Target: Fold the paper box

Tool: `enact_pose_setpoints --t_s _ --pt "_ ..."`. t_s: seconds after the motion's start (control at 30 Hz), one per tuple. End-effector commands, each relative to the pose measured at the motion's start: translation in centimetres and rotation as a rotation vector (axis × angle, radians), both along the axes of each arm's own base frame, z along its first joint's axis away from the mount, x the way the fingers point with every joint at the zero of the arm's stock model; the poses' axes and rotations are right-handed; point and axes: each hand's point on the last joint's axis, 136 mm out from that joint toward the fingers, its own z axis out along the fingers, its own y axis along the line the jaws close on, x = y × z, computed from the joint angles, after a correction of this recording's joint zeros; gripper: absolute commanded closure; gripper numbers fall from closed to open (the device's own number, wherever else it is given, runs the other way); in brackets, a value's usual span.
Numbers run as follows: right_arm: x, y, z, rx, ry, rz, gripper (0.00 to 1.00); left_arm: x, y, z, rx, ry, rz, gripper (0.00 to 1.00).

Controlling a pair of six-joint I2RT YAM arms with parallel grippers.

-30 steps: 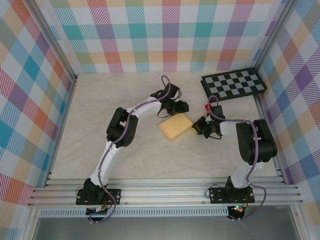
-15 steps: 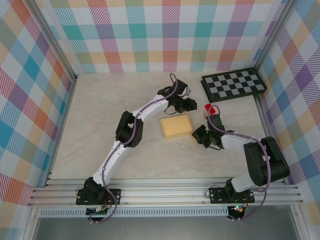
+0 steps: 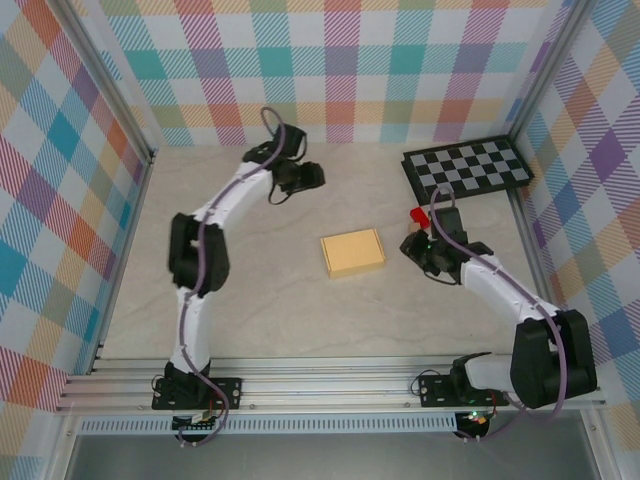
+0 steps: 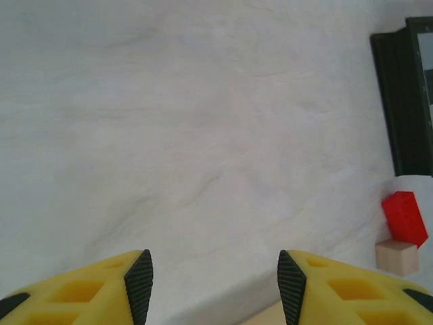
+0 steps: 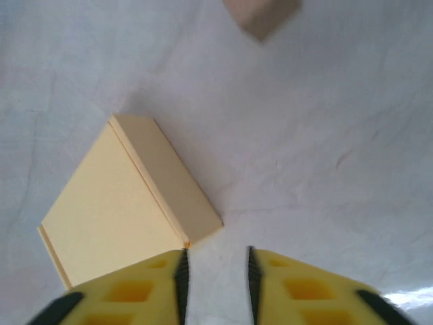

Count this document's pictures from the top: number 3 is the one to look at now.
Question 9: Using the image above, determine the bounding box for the yellow cardboard paper box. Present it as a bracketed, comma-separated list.
[320, 228, 388, 280]

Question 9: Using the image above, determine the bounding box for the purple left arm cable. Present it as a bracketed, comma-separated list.
[172, 106, 291, 448]

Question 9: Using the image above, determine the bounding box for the slotted grey cable duct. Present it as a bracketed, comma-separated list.
[78, 418, 459, 435]

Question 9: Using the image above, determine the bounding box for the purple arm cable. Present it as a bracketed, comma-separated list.
[429, 184, 574, 444]
[172, 106, 291, 448]

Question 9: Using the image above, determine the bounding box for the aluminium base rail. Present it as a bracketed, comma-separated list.
[54, 355, 609, 415]

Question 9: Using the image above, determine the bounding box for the black grey checkerboard panel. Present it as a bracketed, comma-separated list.
[401, 134, 535, 206]

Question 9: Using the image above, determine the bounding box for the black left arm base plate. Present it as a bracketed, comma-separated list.
[151, 377, 244, 411]

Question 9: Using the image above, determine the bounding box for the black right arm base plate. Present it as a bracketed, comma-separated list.
[417, 374, 511, 407]

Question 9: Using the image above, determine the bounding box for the aluminium corner post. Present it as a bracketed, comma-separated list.
[507, 0, 596, 142]
[58, 0, 157, 166]

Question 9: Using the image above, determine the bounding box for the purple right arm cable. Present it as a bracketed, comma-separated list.
[429, 184, 574, 444]

